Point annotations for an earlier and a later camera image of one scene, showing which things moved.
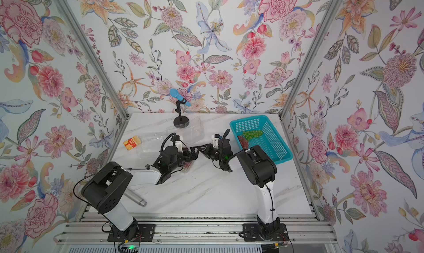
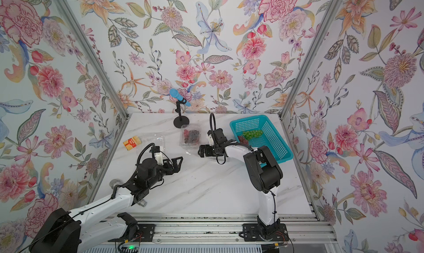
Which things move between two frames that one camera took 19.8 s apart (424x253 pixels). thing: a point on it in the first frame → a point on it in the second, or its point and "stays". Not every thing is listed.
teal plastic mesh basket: [259, 130] stays
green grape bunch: [250, 134] stays
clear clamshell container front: [187, 165] → [190, 136]
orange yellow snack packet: [132, 142] stays
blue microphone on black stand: [181, 121] stays
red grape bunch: [244, 142] → [186, 136]
